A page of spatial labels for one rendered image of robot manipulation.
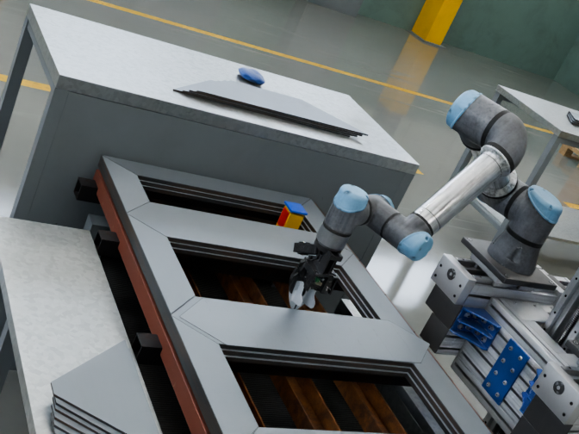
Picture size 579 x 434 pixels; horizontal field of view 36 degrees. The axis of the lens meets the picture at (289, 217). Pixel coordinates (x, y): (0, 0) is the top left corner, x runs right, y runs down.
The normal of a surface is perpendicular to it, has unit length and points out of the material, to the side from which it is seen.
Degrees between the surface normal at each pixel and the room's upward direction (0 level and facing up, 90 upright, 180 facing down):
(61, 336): 0
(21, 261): 0
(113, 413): 0
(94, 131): 90
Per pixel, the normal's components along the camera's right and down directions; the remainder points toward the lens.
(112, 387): 0.39, -0.84
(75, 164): 0.36, 0.52
